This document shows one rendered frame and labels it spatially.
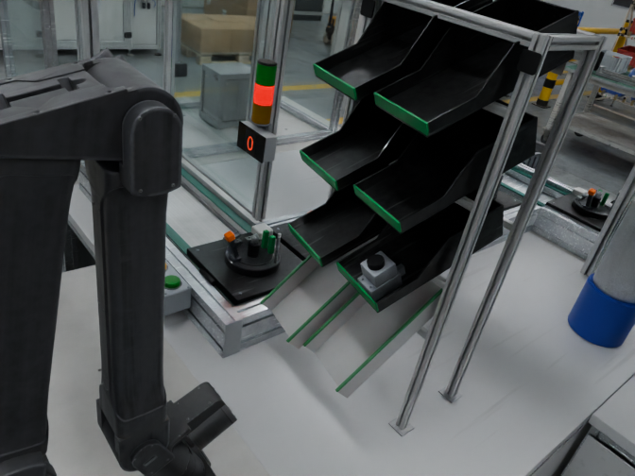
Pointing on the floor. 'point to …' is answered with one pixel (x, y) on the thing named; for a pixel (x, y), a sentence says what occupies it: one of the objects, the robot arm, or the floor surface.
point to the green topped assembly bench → (623, 140)
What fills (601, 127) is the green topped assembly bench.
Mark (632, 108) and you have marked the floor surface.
